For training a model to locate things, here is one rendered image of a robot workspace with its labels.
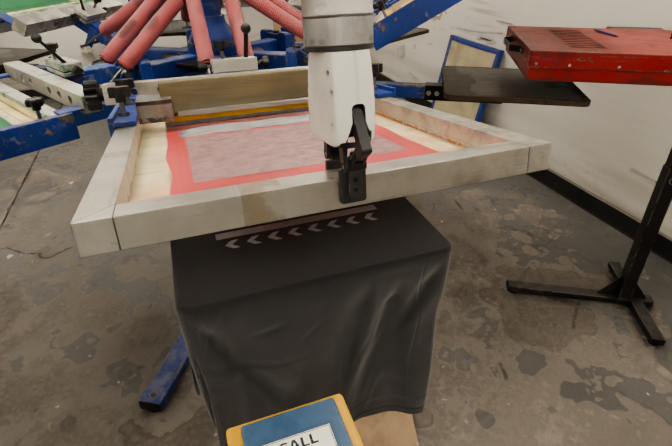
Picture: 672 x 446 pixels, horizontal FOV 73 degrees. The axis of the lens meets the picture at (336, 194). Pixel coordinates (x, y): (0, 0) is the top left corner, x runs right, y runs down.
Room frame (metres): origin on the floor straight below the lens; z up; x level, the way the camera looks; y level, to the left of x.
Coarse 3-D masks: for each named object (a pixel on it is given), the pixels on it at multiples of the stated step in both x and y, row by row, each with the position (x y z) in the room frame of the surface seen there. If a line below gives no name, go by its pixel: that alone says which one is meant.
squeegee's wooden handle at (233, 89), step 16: (160, 80) 0.97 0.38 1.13; (176, 80) 0.96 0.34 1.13; (192, 80) 0.97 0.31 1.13; (208, 80) 0.98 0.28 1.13; (224, 80) 0.99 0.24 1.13; (240, 80) 1.00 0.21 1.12; (256, 80) 1.02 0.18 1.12; (272, 80) 1.03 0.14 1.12; (288, 80) 1.04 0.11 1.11; (304, 80) 1.05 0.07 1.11; (160, 96) 0.94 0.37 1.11; (176, 96) 0.95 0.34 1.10; (192, 96) 0.96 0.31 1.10; (208, 96) 0.98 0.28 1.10; (224, 96) 0.99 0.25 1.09; (240, 96) 1.00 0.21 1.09; (256, 96) 1.01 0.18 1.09; (272, 96) 1.02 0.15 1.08; (288, 96) 1.03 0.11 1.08; (304, 96) 1.05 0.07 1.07; (176, 112) 0.95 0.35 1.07
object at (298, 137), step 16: (304, 112) 1.06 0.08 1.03; (272, 128) 0.90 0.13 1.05; (288, 128) 0.89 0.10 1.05; (304, 128) 0.89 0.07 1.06; (384, 128) 0.85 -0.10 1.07; (288, 144) 0.76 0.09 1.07; (304, 144) 0.75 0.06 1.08; (320, 144) 0.75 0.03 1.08; (384, 144) 0.73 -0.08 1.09; (400, 144) 0.72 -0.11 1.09; (416, 144) 0.72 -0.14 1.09; (304, 160) 0.65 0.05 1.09; (320, 160) 0.65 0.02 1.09; (368, 160) 0.64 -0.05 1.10; (384, 160) 0.63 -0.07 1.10
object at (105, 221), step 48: (480, 144) 0.65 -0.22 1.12; (528, 144) 0.57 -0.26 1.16; (96, 192) 0.46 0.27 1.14; (192, 192) 0.44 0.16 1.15; (240, 192) 0.43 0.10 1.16; (288, 192) 0.44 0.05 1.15; (336, 192) 0.46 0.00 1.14; (384, 192) 0.48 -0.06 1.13; (96, 240) 0.37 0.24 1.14; (144, 240) 0.38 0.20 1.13
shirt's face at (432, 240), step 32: (384, 224) 0.69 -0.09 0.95; (416, 224) 0.69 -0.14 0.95; (192, 256) 0.59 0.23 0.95; (224, 256) 0.59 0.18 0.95; (256, 256) 0.59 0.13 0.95; (288, 256) 0.59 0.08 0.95; (320, 256) 0.59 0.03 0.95; (352, 256) 0.59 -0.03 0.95; (384, 256) 0.59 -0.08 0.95; (192, 288) 0.51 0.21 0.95; (224, 288) 0.51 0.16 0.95; (256, 288) 0.51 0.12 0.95
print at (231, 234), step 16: (352, 208) 0.74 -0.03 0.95; (368, 208) 0.74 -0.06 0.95; (256, 224) 0.69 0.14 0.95; (272, 224) 0.69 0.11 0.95; (288, 224) 0.69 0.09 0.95; (304, 224) 0.69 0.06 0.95; (320, 224) 0.69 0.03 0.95; (336, 224) 0.69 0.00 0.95; (352, 224) 0.69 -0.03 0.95; (224, 240) 0.64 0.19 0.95; (240, 240) 0.64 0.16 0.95; (256, 240) 0.64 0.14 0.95; (272, 240) 0.64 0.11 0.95
